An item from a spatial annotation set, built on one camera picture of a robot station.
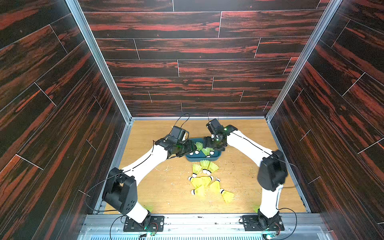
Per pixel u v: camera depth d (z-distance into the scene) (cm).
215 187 85
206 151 98
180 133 66
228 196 82
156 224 71
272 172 50
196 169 90
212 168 89
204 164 91
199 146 87
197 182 87
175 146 65
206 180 87
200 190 82
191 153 97
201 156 98
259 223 65
